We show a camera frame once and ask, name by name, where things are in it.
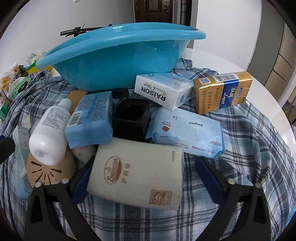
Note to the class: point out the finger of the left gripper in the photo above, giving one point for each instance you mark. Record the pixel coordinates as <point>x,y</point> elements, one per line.
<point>7,148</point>

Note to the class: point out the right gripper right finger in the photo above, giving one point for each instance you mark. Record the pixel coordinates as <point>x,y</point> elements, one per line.
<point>253,222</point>

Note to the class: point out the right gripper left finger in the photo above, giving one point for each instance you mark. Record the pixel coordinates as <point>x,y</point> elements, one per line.
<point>42,222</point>

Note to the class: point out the white tissue pack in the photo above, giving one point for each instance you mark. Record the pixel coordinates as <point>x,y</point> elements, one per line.
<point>138,174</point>

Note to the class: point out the tall pale green box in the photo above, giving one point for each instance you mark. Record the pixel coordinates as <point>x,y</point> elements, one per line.
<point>21,138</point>

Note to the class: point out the white plastic bottle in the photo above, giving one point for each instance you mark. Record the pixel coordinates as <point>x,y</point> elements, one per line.
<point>48,141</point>

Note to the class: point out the tan round slotted disc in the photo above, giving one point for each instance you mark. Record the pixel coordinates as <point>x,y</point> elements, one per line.
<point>49,175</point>

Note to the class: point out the green tea box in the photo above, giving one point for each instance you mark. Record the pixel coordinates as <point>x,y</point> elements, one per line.
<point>20,86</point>

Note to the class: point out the snack bags pile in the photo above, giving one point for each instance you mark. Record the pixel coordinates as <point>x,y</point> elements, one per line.
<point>10,76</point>

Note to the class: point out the blue plaid cloth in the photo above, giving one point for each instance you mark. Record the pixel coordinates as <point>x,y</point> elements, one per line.
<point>254,153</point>

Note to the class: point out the blue tissue pack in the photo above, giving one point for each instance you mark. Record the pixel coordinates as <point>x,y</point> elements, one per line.
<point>91,121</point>

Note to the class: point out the light blue wipes pack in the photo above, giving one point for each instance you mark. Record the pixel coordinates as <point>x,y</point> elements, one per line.
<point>196,134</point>

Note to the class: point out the black square case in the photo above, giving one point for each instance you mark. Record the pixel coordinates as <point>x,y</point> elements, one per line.
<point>131,118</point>

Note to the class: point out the blue plastic basin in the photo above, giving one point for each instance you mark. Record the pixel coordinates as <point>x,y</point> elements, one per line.
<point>112,57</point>

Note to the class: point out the black bicycle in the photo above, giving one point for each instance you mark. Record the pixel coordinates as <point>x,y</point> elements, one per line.
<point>78,31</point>

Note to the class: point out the white Raison box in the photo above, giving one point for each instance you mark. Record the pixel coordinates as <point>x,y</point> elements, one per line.
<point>166,89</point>

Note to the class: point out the gold grey refrigerator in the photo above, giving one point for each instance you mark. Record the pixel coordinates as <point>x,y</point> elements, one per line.
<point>273,59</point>

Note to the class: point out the dark brown entry door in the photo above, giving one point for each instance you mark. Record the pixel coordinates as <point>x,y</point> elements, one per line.
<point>153,11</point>

